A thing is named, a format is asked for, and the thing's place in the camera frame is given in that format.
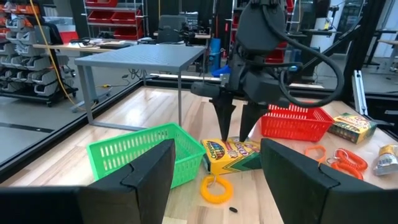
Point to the grey storage bin rack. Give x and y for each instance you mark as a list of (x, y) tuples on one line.
[(28, 62)]

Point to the small black pellet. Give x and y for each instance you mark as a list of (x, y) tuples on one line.
[(233, 209)]

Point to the wooden desk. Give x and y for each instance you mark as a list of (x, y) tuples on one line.
[(71, 46)]

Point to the Crayola crayon box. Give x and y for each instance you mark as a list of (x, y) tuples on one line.
[(227, 155), (351, 127)]

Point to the plastic-wrapped crayon packet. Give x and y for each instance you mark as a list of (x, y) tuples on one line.
[(387, 160)]

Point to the red bin shelf rack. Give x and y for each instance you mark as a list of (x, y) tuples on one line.
[(102, 17)]

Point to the green plastic basket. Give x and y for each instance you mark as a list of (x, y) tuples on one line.
[(124, 152)]

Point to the blue plastic bin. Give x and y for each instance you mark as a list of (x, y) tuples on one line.
[(221, 71)]

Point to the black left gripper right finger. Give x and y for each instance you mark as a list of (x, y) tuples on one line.
[(326, 199)]

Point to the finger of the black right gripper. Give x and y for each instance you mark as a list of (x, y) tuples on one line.
[(250, 118), (224, 112)]

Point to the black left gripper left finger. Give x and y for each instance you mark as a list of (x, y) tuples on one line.
[(93, 202)]

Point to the black office chair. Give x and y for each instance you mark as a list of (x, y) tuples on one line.
[(169, 28)]

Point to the black diagonal frame strut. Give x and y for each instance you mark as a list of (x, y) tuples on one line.
[(332, 43)]

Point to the red plastic basket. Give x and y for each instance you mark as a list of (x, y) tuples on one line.
[(292, 124)]

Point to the silver aluminium extrusion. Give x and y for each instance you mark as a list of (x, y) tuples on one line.
[(360, 93)]

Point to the blue cylinder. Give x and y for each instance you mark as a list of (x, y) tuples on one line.
[(214, 53)]

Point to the red coil wristband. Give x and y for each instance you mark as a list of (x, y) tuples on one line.
[(357, 160)]

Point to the grey perforated metal shelf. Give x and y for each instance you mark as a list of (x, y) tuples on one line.
[(140, 57)]

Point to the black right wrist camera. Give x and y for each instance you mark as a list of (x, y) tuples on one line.
[(205, 89)]

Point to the yellow coil wristband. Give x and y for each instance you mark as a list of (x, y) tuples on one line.
[(204, 189)]

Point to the black frame post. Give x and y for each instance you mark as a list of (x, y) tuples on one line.
[(363, 46)]

